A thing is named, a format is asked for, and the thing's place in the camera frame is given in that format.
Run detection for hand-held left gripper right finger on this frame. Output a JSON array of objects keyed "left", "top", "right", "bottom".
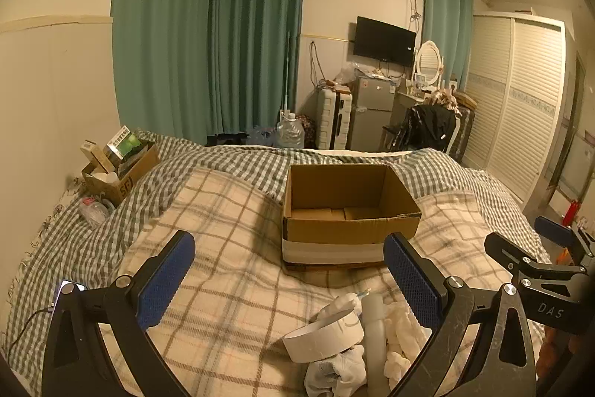
[{"left": 383, "top": 232, "right": 540, "bottom": 397}]

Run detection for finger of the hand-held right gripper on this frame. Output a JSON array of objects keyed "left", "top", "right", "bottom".
[
  {"left": 534, "top": 215, "right": 595, "bottom": 258},
  {"left": 483, "top": 232, "right": 587, "bottom": 286}
]

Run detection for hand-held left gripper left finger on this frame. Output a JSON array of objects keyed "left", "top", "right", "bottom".
[{"left": 42, "top": 230, "right": 196, "bottom": 397}]

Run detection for white tissue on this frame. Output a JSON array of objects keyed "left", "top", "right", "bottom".
[{"left": 383, "top": 301, "right": 431, "bottom": 379}]

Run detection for white plastic tube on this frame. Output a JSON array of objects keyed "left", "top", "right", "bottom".
[{"left": 361, "top": 295, "right": 389, "bottom": 397}]

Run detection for brown cardboard box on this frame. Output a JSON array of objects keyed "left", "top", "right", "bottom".
[{"left": 280, "top": 163, "right": 423, "bottom": 271}]

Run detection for white tape roll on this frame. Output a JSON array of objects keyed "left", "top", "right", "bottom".
[{"left": 283, "top": 308, "right": 366, "bottom": 364}]

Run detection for red fire extinguisher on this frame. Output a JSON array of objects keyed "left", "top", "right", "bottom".
[{"left": 562, "top": 198, "right": 582, "bottom": 227}]

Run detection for beige plaid blanket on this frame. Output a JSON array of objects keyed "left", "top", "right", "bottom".
[{"left": 100, "top": 167, "right": 554, "bottom": 397}]

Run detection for clear plastic bottle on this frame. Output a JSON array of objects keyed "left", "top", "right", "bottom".
[{"left": 78, "top": 197, "right": 112, "bottom": 225}]

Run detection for smartphone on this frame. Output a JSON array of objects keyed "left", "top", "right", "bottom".
[{"left": 52, "top": 280, "right": 87, "bottom": 314}]

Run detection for small printed cardboard box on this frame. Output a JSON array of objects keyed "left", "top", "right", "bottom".
[{"left": 81, "top": 141, "right": 161, "bottom": 207}]

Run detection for green checked duvet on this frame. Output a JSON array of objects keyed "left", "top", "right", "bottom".
[{"left": 0, "top": 129, "right": 554, "bottom": 374}]

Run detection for white louvred wardrobe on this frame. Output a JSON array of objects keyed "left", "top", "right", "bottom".
[{"left": 462, "top": 11, "right": 570, "bottom": 212}]

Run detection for green carton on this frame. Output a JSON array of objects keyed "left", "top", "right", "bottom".
[{"left": 103, "top": 126, "right": 142, "bottom": 160}]

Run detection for beige carton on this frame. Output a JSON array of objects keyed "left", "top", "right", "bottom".
[{"left": 79, "top": 140, "right": 117, "bottom": 175}]

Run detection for black jacket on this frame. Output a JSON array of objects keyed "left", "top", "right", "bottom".
[{"left": 388, "top": 103, "right": 459, "bottom": 153}]

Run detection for grey small fridge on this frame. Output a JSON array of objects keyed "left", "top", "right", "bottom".
[{"left": 346, "top": 76, "right": 398, "bottom": 151}]

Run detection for white dressing table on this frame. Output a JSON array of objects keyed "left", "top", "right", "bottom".
[{"left": 395, "top": 87, "right": 440, "bottom": 132}]

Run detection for white suitcase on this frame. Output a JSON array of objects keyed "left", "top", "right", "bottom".
[{"left": 316, "top": 87, "right": 354, "bottom": 150}]

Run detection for dark patterned bag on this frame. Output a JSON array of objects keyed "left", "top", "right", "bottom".
[{"left": 297, "top": 114, "right": 318, "bottom": 147}]

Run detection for large clear water jug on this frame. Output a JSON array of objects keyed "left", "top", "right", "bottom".
[{"left": 276, "top": 111, "right": 305, "bottom": 149}]

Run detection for white oval mirror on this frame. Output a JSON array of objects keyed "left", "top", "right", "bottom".
[{"left": 413, "top": 40, "right": 444, "bottom": 88}]

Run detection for narrow light green curtain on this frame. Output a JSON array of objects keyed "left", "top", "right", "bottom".
[{"left": 422, "top": 0, "right": 475, "bottom": 93}]

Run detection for wide green curtain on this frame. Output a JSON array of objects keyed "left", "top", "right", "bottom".
[{"left": 112, "top": 0, "right": 217, "bottom": 142}]

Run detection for green corner curtain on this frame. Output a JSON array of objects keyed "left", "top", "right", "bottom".
[{"left": 207, "top": 0, "right": 308, "bottom": 137}]

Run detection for black charging cable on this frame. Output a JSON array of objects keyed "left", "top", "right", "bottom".
[{"left": 4, "top": 306, "right": 54, "bottom": 361}]

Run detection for black wall television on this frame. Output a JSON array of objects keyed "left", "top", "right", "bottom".
[{"left": 352, "top": 16, "right": 418, "bottom": 67}]

